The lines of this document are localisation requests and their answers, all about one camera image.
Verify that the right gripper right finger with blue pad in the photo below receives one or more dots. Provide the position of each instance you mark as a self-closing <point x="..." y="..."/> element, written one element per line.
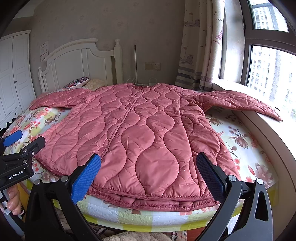
<point x="255" y="220"/>

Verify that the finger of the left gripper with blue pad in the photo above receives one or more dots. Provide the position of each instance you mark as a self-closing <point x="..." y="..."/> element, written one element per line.
<point x="32" y="148"/>
<point x="12" y="138"/>

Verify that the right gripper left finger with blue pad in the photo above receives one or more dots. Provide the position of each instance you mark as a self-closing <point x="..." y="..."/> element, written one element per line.
<point x="52" y="211"/>

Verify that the pink quilted jacket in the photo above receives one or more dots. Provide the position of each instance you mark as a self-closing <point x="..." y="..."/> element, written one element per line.
<point x="147" y="138"/>

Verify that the person's left hand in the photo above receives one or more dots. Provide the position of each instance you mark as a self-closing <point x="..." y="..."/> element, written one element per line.
<point x="14" y="203"/>

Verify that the white wardrobe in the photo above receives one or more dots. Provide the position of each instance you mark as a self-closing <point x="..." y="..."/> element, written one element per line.
<point x="17" y="91"/>

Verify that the floral bed sheet mattress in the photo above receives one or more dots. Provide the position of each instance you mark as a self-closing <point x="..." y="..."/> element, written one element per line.
<point x="249" y="158"/>

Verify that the colourful embroidered pillow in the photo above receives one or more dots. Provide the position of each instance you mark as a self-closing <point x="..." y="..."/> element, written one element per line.
<point x="77" y="83"/>

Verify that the beige fluffy pillow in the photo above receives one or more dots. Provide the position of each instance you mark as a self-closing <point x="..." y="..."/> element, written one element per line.
<point x="94" y="84"/>

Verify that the white wooden headboard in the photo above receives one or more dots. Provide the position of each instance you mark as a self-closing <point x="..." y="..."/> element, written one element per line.
<point x="81" y="58"/>

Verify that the silver vertical lamp pole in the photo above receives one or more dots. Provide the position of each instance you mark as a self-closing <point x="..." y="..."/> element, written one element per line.
<point x="135" y="62"/>

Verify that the patterned beige curtain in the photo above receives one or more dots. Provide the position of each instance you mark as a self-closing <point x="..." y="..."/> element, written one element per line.
<point x="201" y="48"/>

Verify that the white paper wall notice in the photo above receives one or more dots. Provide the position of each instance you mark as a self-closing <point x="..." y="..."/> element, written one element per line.
<point x="44" y="50"/>

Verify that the wall power socket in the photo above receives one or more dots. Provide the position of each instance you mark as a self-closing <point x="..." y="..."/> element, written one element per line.
<point x="152" y="66"/>

